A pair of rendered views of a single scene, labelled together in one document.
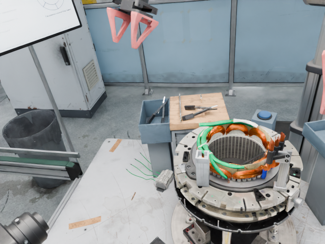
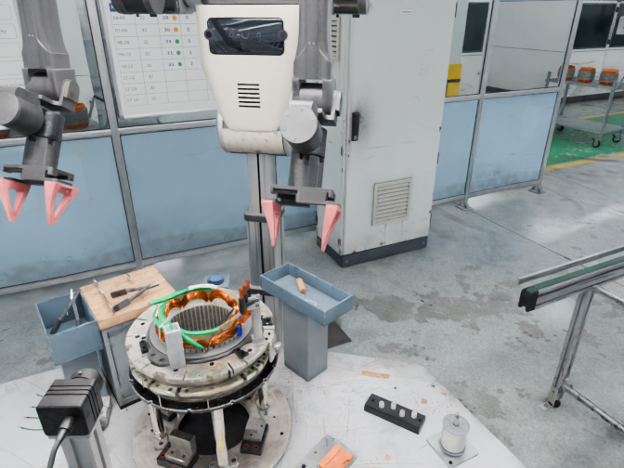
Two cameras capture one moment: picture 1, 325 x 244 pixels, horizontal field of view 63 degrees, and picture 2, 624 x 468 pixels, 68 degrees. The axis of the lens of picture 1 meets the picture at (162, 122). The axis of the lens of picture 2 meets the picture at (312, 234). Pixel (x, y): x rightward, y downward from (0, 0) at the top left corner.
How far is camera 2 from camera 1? 0.38 m
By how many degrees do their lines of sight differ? 38
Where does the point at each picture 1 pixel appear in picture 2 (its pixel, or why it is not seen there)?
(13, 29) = not seen: outside the picture
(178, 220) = (143, 452)
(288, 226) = (277, 396)
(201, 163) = (173, 338)
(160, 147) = (84, 363)
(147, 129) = (62, 338)
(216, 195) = (198, 370)
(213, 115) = (154, 294)
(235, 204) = (221, 370)
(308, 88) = (253, 240)
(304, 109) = (255, 264)
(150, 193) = not seen: hidden behind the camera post
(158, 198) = not seen: hidden behind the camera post
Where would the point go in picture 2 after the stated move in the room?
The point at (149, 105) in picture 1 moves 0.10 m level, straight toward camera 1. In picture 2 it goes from (46, 309) to (61, 326)
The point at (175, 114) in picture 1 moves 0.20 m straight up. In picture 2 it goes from (100, 306) to (83, 234)
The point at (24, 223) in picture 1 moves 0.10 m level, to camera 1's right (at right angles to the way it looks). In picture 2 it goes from (87, 373) to (175, 331)
